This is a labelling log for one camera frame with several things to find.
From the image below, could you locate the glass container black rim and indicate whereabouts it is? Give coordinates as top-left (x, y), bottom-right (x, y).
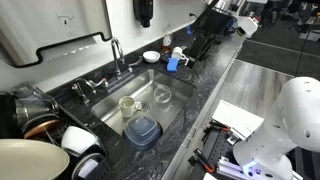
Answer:
top-left (71, 152), bottom-right (106, 180)

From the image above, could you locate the chrome faucet lever red dot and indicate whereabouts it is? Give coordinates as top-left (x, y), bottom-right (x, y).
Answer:
top-left (89, 77), bottom-right (110, 90)

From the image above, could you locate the black cooking pot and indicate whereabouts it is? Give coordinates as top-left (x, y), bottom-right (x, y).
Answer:
top-left (0, 91), bottom-right (24, 141)

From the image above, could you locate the black perforated board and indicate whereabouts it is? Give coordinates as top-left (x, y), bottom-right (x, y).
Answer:
top-left (194, 124), bottom-right (241, 180)

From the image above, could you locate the white bowl in rack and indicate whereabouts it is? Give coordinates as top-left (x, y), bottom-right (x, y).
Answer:
top-left (60, 125), bottom-right (101, 158)

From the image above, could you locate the steel paper towel dispenser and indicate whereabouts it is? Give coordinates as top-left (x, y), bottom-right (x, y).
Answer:
top-left (0, 0), bottom-right (113, 69)

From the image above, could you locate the black dish rack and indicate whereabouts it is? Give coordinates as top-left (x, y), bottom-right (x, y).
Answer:
top-left (0, 86), bottom-right (113, 180)

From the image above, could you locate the cream ceramic mug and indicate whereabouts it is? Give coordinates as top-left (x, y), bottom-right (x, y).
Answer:
top-left (118, 95), bottom-right (143, 119)

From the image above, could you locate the blue plastic food container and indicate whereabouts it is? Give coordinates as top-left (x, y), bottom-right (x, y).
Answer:
top-left (122, 114), bottom-right (163, 152)

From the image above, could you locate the amber dish soap bottle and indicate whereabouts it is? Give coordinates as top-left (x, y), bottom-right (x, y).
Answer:
top-left (161, 30), bottom-right (174, 54)

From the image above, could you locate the aluminium extrusion bar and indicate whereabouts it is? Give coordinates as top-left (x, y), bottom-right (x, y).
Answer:
top-left (216, 155), bottom-right (249, 180)

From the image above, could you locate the black orange clamp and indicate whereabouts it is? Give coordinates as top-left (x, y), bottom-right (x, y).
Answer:
top-left (193, 148), bottom-right (217, 174)

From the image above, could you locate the stainless steel sink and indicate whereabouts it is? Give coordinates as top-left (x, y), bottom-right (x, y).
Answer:
top-left (90, 68), bottom-right (197, 138)

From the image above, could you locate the white printed mug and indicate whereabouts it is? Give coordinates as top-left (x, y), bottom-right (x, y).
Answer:
top-left (170, 46), bottom-right (189, 66)

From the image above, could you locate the clear glass bowl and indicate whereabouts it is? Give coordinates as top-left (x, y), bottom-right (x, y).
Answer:
top-left (153, 84), bottom-right (173, 104)

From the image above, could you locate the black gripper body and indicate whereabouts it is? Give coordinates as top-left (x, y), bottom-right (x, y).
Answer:
top-left (196, 6), bottom-right (240, 38)

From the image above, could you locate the chrome gooseneck faucet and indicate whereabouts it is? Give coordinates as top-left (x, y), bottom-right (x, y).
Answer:
top-left (110, 36), bottom-right (126, 80)

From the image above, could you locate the white ceramic bowl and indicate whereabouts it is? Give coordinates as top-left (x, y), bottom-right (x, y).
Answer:
top-left (142, 50), bottom-right (162, 64)

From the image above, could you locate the blue sponge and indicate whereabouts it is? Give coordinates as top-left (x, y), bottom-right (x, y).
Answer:
top-left (166, 57), bottom-right (180, 73)

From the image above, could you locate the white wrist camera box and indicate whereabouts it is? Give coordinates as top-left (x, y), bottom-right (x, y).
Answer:
top-left (237, 15), bottom-right (260, 38)

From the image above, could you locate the white flat box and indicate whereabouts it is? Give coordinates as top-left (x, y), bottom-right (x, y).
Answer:
top-left (211, 99), bottom-right (265, 140)

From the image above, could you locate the copper pan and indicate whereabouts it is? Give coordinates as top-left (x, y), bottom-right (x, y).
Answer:
top-left (22, 114), bottom-right (61, 140)

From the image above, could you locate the large cream plate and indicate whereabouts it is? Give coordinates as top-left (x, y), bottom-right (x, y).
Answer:
top-left (0, 138), bottom-right (71, 180)

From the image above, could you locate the chrome faucet lever blue dot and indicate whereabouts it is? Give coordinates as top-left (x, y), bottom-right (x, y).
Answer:
top-left (127, 55), bottom-right (144, 73)

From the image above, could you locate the small chrome gooseneck tap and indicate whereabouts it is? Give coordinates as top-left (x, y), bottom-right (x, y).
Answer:
top-left (74, 77), bottom-right (98, 96)

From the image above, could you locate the black red hand tool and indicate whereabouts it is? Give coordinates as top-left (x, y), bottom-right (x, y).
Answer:
top-left (209, 119), bottom-right (232, 133)

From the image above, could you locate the stainless steel pot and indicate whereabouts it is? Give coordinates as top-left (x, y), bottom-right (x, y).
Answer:
top-left (11, 83), bottom-right (59, 129)

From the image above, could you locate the metal sink drain strainer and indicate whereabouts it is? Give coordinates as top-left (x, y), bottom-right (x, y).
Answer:
top-left (139, 100), bottom-right (152, 113)

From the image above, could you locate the black wall soap dispenser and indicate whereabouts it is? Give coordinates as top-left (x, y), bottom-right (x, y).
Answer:
top-left (133, 0), bottom-right (155, 29)

